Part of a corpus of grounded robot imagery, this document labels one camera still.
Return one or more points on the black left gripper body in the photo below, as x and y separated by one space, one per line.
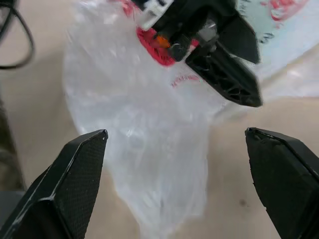
192 17

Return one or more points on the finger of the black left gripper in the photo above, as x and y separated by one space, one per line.
224 77
241 39

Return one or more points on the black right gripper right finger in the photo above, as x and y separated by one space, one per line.
284 179

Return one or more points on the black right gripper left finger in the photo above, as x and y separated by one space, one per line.
72 184

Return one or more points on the translucent red-printed plastic bag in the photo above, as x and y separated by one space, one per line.
124 99

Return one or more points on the pale blue red-printed plastic bag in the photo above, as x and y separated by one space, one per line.
289 39

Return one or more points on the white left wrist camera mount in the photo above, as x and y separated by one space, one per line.
152 12

